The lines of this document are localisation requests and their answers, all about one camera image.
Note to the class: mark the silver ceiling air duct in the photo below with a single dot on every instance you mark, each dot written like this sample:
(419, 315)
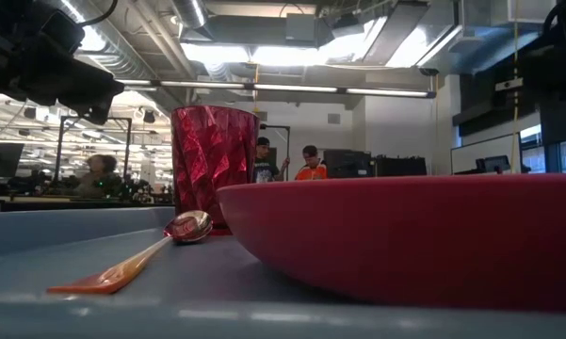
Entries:
(190, 11)

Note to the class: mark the seated blurry person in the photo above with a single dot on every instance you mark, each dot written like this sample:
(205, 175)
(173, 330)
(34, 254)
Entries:
(96, 176)

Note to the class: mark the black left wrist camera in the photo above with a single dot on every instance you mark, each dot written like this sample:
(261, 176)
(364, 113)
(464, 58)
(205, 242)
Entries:
(63, 30)

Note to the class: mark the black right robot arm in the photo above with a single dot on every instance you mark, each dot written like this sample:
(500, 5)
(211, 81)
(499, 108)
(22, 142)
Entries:
(565, 61)

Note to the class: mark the red plastic plate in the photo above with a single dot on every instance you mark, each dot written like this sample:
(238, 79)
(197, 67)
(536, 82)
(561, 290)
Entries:
(405, 235)

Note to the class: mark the dark background monitor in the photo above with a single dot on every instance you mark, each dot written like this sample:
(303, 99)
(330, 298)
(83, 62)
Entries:
(0, 160)

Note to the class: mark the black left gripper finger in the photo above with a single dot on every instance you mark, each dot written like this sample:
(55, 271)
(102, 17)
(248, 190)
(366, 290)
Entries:
(96, 116)
(80, 82)

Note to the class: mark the black background station frame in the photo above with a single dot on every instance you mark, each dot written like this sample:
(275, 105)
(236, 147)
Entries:
(282, 127)
(94, 118)

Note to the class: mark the person in orange top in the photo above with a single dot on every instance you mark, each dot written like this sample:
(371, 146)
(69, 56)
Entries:
(311, 167)

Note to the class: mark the red faceted plastic cup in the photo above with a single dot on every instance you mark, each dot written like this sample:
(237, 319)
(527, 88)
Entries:
(214, 155)

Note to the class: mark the blue plastic tray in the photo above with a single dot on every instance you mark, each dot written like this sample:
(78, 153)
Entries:
(169, 282)

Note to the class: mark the black equipment boxes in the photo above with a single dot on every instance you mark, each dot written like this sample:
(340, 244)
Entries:
(372, 164)

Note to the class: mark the person with black cap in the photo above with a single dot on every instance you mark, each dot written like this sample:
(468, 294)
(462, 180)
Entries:
(263, 167)

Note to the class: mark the long ceiling light bar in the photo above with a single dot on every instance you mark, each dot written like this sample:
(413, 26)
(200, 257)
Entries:
(287, 87)

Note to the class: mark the small dark monitor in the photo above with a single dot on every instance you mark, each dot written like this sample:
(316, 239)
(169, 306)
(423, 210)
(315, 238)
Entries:
(493, 164)

